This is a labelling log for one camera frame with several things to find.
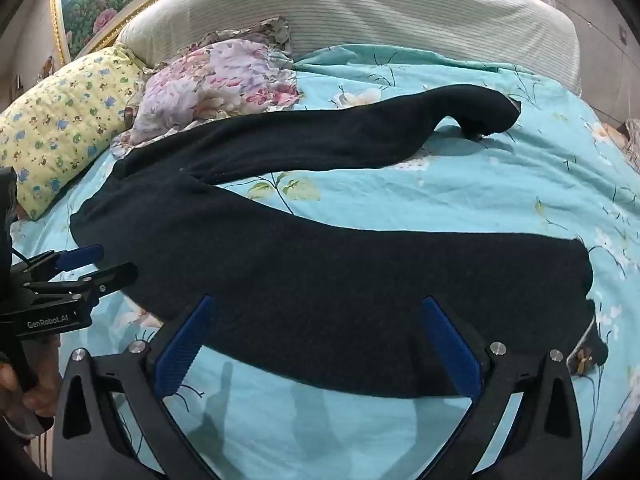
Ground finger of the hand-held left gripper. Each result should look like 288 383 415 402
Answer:
20 244 105 283
27 262 139 307

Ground teal floral bedsheet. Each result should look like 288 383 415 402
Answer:
10 44 640 480

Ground person's left hand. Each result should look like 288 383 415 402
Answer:
0 335 62 428

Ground beige striped headboard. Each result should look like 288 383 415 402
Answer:
116 0 583 98

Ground pink floral ruffled pillow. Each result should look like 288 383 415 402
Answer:
111 17 301 158

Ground gold framed landscape painting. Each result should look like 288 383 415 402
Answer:
50 0 513 61

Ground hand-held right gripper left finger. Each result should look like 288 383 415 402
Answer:
52 295 221 480

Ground person's left forearm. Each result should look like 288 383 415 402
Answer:
0 412 53 480

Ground black pants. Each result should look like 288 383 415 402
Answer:
70 85 610 398

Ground yellow printed pillow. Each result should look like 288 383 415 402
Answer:
0 45 146 222

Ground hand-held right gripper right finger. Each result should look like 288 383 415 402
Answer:
415 296 583 480

